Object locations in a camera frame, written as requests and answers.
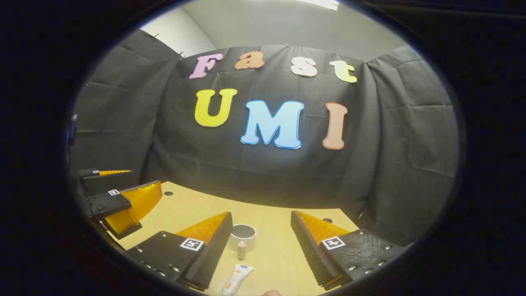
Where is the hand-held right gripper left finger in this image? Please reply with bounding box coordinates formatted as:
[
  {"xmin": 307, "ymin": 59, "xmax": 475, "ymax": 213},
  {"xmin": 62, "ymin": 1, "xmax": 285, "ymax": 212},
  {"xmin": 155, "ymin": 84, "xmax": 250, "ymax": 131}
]
[{"xmin": 125, "ymin": 211, "xmax": 233, "ymax": 291}]

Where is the white cup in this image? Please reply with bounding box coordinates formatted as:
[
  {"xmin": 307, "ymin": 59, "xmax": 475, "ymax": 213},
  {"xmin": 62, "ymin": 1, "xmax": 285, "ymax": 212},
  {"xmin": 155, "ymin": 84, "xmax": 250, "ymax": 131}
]
[{"xmin": 229, "ymin": 224, "xmax": 257, "ymax": 260}]

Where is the white toothpaste tube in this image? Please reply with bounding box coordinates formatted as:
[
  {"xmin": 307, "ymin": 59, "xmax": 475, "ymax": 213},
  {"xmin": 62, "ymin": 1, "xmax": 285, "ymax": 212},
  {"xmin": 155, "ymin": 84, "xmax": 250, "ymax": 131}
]
[{"xmin": 221, "ymin": 264, "xmax": 254, "ymax": 296}]

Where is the wooden desktop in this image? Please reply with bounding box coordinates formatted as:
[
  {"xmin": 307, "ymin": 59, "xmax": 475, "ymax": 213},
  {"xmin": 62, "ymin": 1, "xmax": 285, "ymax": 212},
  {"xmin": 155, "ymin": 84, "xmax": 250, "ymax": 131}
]
[{"xmin": 101, "ymin": 181, "xmax": 362, "ymax": 296}]

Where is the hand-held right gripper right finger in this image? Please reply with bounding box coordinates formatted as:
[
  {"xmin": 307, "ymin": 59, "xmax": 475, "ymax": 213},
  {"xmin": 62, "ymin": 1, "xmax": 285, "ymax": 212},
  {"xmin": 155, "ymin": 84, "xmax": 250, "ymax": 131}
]
[{"xmin": 291, "ymin": 210, "xmax": 405, "ymax": 290}]

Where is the black backdrop cloth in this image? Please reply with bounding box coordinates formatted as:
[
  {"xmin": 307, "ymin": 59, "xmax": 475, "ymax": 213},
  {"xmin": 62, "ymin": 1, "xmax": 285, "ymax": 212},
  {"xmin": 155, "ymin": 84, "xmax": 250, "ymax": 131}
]
[{"xmin": 68, "ymin": 29, "xmax": 460, "ymax": 247}]

